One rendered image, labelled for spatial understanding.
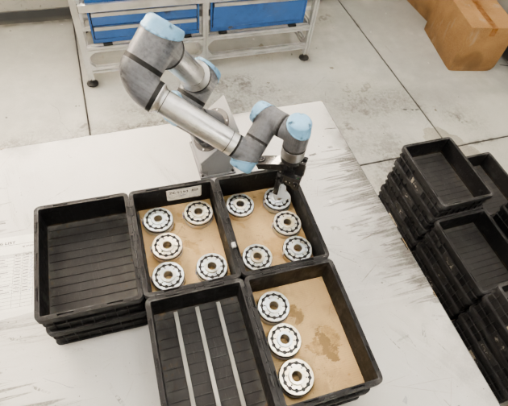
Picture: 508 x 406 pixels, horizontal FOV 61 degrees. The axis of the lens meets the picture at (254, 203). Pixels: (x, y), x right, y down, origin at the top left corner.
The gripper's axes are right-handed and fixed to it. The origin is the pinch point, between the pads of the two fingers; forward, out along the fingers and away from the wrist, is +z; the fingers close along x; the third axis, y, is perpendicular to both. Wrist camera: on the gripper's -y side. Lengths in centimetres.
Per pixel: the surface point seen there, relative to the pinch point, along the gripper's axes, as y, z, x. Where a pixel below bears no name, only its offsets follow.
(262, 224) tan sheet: -1.3, 10.9, -8.1
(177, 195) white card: -32.7, 5.4, -12.7
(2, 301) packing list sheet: -72, 24, -65
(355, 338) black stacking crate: 39, 5, -38
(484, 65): 105, 88, 269
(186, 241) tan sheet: -23.0, 10.9, -25.7
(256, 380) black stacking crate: 16, 11, -59
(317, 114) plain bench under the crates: 0, 24, 72
